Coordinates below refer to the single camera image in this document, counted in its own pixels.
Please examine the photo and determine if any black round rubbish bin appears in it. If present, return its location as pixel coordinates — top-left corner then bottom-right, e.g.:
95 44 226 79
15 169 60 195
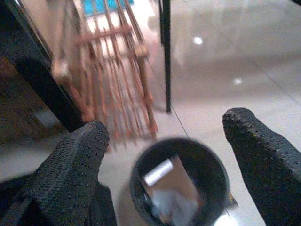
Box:
129 138 238 226

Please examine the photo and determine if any brown cardboard trash piece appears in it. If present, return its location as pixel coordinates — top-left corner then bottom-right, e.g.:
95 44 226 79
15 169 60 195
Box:
140 154 203 224

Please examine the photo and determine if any black framed wooden table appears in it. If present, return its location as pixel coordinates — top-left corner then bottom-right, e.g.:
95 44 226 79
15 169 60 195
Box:
0 0 84 144

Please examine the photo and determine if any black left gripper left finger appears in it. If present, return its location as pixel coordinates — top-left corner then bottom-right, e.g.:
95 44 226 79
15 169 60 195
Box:
0 120 117 226

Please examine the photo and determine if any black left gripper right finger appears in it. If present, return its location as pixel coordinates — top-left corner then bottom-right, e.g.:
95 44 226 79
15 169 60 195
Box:
222 107 301 226

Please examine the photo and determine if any white cylindrical trash piece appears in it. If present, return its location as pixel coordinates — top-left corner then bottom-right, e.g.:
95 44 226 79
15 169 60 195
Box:
143 158 174 187

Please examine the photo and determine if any white crumpled paper trash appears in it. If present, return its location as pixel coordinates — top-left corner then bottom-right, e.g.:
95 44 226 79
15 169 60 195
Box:
150 189 184 224

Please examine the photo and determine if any orange wooden slatted rack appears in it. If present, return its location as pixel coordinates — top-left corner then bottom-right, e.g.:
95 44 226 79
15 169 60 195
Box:
50 0 158 147

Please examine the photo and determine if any black metal table leg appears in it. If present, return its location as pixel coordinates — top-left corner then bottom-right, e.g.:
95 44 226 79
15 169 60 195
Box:
158 0 173 114

